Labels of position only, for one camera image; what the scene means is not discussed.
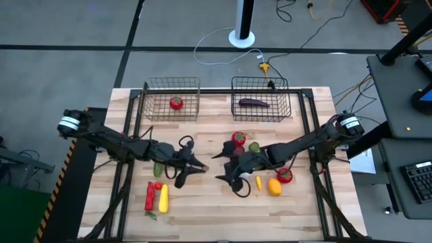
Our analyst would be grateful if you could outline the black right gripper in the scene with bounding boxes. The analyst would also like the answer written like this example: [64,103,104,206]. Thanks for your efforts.
[211,140,271,186]

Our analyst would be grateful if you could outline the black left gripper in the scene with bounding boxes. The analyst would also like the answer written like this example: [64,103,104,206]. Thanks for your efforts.
[156,141,210,190]

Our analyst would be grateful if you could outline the red tomato green calyx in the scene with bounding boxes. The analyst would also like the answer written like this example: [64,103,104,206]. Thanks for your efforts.
[169,96,184,111]
[231,131,247,147]
[277,167,294,184]

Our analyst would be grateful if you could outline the orange yellow fruit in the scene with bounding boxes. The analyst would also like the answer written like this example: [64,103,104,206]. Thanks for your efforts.
[267,178,283,197]

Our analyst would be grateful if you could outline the purple eggplant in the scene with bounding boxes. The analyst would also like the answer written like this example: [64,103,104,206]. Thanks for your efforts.
[238,98,271,109]

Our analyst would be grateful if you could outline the long red chili pepper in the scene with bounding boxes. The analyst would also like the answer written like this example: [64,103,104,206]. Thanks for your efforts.
[144,181,155,212]

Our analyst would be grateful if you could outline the yellow power plug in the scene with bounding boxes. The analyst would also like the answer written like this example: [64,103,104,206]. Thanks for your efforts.
[259,61,271,80]

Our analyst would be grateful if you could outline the black hazard striped platform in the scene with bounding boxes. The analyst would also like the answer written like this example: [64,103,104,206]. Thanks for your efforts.
[32,107,109,243]

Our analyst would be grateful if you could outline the white black pole stand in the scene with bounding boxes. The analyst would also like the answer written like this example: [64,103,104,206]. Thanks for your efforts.
[228,0,257,49]

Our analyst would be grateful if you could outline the white paper sheet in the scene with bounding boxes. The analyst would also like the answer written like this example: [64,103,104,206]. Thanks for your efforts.
[349,148,377,175]

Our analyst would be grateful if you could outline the black desk leg beam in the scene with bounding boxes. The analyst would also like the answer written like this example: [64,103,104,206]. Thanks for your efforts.
[346,120,393,160]

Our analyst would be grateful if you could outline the grey metal stand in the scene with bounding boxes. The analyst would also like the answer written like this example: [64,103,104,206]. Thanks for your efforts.
[0,136,56,190]

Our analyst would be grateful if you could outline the grey desk top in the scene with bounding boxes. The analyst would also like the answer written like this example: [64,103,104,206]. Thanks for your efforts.
[366,53,432,140]
[377,137,432,221]

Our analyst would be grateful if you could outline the green floor mat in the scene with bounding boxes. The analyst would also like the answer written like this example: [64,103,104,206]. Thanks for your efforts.
[0,184,52,243]

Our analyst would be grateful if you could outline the black keyboard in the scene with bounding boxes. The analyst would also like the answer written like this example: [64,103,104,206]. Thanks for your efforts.
[400,160,432,205]

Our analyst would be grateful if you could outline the black device blue screen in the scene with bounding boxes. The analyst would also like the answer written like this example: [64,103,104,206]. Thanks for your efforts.
[410,82,432,115]

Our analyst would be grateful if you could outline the red framed black cart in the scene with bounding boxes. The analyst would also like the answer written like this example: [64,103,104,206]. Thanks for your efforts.
[360,0,411,25]

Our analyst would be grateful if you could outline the black slanted stand beam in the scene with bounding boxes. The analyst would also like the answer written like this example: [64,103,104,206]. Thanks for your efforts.
[380,11,432,67]

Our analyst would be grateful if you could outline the bronze wire basket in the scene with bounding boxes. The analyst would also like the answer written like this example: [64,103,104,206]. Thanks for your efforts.
[140,76,201,122]

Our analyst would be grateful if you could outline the black wire basket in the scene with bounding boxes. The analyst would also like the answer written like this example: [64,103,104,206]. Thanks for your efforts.
[230,76,292,123]

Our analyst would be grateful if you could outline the white floor cable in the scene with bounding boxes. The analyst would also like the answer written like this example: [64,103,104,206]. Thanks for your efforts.
[193,27,266,66]

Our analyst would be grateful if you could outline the yellow cable bundle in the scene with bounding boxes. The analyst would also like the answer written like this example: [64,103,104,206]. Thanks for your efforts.
[332,76,373,108]

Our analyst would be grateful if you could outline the long black floor cable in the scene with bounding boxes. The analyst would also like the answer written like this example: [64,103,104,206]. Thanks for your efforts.
[266,0,354,63]

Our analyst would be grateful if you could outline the coiled black floor cable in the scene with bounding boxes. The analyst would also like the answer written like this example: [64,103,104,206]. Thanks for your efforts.
[275,0,298,24]

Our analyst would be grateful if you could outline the yellow floor cable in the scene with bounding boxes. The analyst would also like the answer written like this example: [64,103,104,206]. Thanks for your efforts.
[306,0,335,21]

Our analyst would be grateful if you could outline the orange black striped post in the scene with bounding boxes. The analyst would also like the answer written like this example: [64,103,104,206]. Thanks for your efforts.
[394,16,410,37]

